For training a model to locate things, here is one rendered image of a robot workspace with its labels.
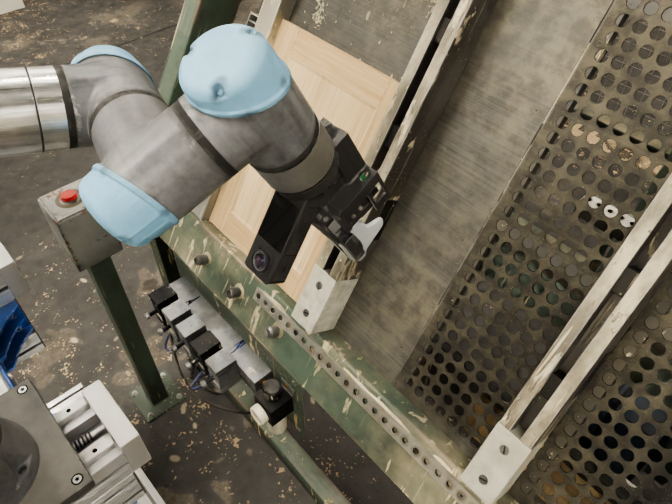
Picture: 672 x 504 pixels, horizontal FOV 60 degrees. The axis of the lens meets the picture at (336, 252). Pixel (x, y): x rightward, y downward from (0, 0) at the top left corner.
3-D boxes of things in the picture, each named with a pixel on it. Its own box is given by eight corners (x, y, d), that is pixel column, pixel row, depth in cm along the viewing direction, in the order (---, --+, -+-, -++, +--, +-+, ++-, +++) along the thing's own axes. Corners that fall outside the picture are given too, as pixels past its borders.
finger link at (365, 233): (400, 240, 73) (379, 207, 65) (369, 276, 73) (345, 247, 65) (382, 227, 75) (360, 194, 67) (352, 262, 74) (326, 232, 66)
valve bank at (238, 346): (144, 336, 155) (120, 277, 137) (191, 308, 161) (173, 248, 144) (256, 476, 129) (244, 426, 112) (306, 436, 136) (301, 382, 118)
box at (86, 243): (61, 249, 152) (35, 197, 139) (104, 228, 157) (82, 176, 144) (81, 275, 146) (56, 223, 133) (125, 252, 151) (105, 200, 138)
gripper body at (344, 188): (394, 199, 65) (361, 140, 55) (343, 257, 64) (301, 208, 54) (347, 167, 69) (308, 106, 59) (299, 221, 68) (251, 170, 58)
